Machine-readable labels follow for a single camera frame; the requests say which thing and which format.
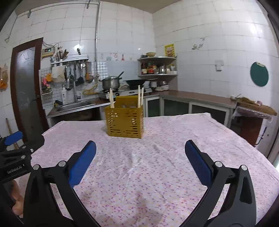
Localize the wooden chopstick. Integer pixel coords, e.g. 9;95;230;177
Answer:
110;89;114;108
109;88;114;108

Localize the steel kitchen sink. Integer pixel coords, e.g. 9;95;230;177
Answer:
57;100;91;111

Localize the kitchen counter with cabinets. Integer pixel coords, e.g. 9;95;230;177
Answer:
46;90;236;128

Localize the person left hand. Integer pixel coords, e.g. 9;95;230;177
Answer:
7;180;24;216

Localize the dark wooden door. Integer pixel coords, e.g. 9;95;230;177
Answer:
10;38;49;142

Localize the white soap bottle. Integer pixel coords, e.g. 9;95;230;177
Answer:
61;85;67;105

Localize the floral pink tablecloth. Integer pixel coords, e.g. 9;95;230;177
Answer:
15;112;279;227

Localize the chrome faucet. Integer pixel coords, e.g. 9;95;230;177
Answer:
67;74;80;103

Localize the wooden board with vegetables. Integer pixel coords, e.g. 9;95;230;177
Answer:
230;96;278;116

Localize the yellow slotted utensil holder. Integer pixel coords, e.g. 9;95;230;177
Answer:
104;96;144;139

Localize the steel cooking pot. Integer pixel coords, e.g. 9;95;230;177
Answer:
100;71;124;90

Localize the steel gas stove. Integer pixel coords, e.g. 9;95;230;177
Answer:
98;88;152;99

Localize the green round cutting board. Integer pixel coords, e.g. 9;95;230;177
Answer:
250;62;269;87

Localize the black wok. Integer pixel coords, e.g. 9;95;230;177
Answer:
125;79;146;90

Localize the bowl on top shelf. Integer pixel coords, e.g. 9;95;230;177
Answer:
146;52;156;57

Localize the wall utensil rack shelf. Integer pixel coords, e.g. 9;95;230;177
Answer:
51;56;89;67

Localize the white wall socket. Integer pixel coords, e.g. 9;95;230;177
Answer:
215;60;224;71

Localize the corner wall shelf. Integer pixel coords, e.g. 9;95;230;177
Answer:
137;56;179;90

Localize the vertical wall pipe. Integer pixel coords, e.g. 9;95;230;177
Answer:
95;1;101;66

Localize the yellow wall poster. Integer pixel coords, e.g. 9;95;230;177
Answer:
165;43;175;57

